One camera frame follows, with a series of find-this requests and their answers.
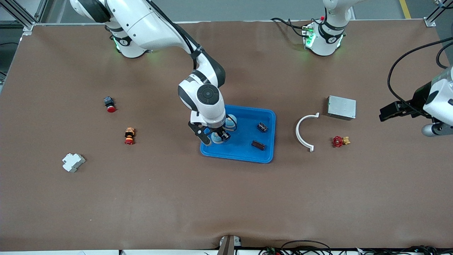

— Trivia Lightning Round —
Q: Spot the black arm base cable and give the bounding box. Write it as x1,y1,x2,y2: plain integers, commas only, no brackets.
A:
271,17,310,39

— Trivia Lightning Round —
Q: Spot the black cable bundle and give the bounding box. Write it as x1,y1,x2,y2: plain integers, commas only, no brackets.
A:
361,245,453,255

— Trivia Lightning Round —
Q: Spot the brown table cover sheet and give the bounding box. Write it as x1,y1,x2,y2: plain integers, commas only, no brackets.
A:
0,19,453,251

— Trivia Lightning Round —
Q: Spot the white semicircular pipe clamp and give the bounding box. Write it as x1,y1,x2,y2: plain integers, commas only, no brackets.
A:
296,112,320,152

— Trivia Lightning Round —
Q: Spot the brass valve with red handwheel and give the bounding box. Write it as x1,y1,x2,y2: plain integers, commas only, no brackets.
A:
332,135,351,148

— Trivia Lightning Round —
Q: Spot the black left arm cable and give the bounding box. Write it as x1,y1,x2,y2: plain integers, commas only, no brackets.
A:
436,42,453,69
388,37,453,117

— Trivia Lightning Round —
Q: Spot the blue plastic tray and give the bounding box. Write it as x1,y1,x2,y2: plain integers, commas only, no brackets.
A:
200,103,276,164

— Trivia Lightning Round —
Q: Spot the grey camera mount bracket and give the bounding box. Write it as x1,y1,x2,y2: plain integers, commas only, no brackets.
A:
217,235,242,255

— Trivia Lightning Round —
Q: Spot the grey metal power supply box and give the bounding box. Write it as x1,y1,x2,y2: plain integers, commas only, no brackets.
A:
327,95,357,121

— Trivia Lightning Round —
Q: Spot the white circuit breaker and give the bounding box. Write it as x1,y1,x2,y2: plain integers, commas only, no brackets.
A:
62,153,86,173

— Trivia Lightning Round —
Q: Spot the black cable loop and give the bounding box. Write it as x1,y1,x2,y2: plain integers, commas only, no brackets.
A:
280,240,333,255

